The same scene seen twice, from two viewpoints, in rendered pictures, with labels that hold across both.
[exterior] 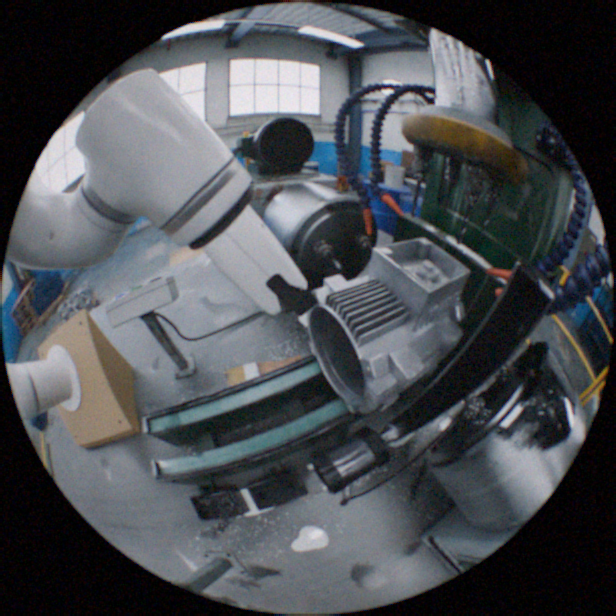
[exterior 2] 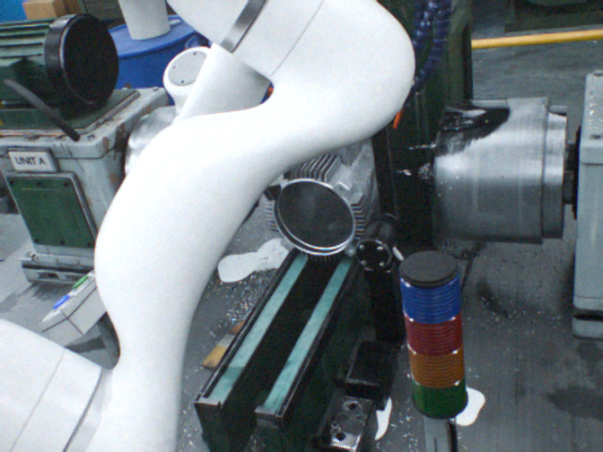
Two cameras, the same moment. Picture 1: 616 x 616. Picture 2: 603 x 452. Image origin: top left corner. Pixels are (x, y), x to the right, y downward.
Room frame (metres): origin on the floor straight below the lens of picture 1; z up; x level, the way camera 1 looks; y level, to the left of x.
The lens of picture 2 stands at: (-0.68, 0.61, 1.63)
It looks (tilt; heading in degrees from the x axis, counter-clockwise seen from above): 30 degrees down; 325
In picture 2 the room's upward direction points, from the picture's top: 12 degrees counter-clockwise
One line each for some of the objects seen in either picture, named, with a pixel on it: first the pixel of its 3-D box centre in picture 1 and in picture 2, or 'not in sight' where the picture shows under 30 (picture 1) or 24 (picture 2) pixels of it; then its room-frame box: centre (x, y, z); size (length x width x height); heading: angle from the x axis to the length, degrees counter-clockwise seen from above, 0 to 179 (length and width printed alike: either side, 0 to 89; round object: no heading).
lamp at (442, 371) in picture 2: not in sight; (436, 354); (-0.29, 0.18, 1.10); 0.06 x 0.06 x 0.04
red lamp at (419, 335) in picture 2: not in sight; (433, 323); (-0.29, 0.18, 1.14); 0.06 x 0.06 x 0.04
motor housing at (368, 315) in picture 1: (385, 331); (331, 191); (0.21, -0.13, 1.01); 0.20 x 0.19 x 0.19; 116
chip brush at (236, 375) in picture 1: (263, 369); (241, 333); (0.26, 0.11, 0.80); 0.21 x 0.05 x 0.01; 109
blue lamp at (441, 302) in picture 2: not in sight; (430, 289); (-0.29, 0.18, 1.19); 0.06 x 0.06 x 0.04
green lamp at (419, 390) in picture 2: not in sight; (439, 384); (-0.29, 0.18, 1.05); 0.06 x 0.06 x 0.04
